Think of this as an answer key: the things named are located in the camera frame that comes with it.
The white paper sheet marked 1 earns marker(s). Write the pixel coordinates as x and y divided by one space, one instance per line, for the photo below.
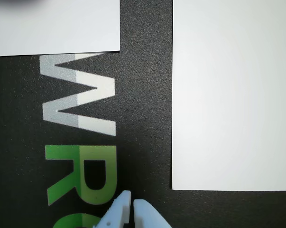
62 26

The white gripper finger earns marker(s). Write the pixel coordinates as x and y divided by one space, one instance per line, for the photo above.
116 213
148 218

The white paper sheet marked HOME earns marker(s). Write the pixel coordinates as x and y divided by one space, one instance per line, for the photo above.
233 95

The black mat with WRO print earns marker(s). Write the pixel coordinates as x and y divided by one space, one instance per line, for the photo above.
19 107

